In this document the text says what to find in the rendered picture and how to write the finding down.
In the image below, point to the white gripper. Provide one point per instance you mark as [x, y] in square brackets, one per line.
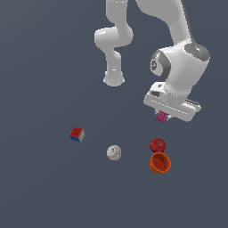
[166, 104]

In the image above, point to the small magenta block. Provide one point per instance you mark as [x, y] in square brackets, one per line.
[161, 117]

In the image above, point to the red apple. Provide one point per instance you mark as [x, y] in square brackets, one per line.
[157, 145]

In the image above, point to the orange cup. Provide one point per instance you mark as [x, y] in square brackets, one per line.
[159, 163]

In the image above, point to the white baseball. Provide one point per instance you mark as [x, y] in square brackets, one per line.
[114, 152]

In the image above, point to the multicoloured puzzle cube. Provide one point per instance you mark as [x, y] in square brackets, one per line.
[77, 134]

